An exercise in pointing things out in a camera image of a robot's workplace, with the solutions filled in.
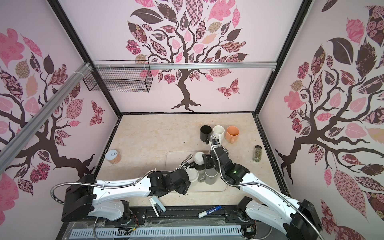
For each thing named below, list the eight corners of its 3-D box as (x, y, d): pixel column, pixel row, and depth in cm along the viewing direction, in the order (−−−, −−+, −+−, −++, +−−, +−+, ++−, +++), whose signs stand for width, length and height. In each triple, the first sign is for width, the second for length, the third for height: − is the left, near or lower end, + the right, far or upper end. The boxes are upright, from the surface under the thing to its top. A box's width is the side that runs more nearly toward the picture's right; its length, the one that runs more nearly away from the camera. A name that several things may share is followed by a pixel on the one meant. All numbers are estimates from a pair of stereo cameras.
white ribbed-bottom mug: (213, 143, 104) (214, 136, 97) (212, 132, 110) (213, 125, 104) (224, 143, 104) (225, 136, 97) (222, 132, 110) (224, 125, 104)
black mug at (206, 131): (200, 146, 103) (200, 138, 96) (200, 133, 110) (200, 125, 103) (211, 146, 103) (213, 138, 96) (210, 133, 110) (211, 125, 103)
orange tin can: (108, 164, 94) (103, 159, 89) (112, 154, 99) (107, 149, 94) (119, 164, 94) (114, 159, 89) (122, 154, 99) (118, 149, 94)
